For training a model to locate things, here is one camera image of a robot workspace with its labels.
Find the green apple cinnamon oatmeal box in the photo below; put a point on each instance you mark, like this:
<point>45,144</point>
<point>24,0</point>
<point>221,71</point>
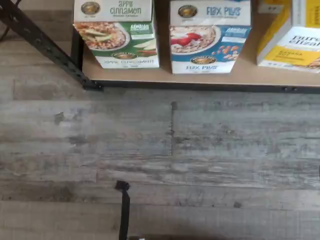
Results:
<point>115,37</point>

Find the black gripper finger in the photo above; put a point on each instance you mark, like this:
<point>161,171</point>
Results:
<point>125,212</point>

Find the black metal shelf rack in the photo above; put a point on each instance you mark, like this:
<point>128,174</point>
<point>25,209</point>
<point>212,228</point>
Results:
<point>50,51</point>

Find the tan wooden shelf board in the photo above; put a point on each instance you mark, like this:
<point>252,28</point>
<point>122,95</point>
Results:
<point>165,75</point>

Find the blue white flax plus box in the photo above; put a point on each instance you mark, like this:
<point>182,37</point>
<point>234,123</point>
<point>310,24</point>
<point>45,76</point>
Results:
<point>207,37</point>

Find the yellow purely elizabeth box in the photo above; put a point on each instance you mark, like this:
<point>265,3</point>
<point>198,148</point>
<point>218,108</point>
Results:
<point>285,50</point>
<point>306,12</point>

